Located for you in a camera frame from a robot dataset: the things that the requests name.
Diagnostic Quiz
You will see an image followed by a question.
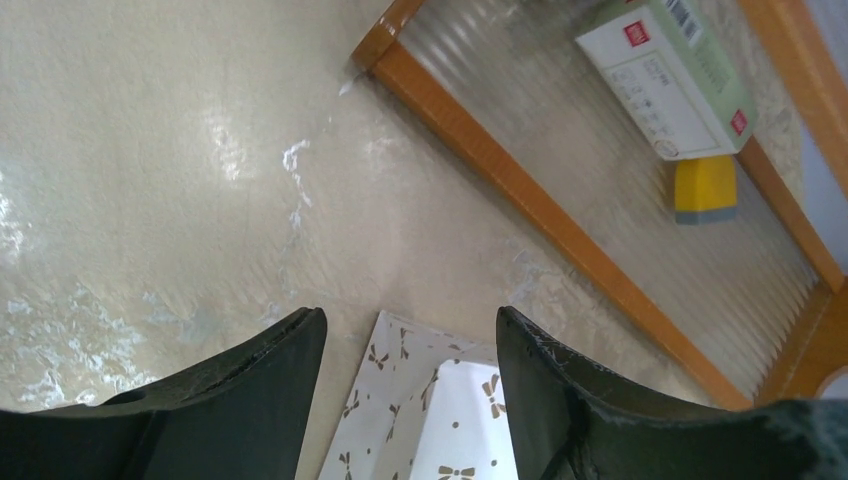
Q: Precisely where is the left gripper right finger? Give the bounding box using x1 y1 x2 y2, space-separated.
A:
496 306 847 479

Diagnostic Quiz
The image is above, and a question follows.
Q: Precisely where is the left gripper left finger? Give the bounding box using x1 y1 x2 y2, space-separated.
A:
1 308 327 479

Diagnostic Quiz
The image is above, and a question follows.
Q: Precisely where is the patterned white paper bag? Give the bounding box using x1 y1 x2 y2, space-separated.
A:
319 311 518 480

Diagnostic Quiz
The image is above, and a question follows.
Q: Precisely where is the orange wooden rack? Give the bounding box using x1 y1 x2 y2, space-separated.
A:
352 1 847 409

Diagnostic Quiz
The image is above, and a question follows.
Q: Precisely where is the yellow grey eraser block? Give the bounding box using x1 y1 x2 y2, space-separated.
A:
674 155 738 225

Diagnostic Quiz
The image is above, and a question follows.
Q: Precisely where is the small white box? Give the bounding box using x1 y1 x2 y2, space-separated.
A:
576 0 758 161

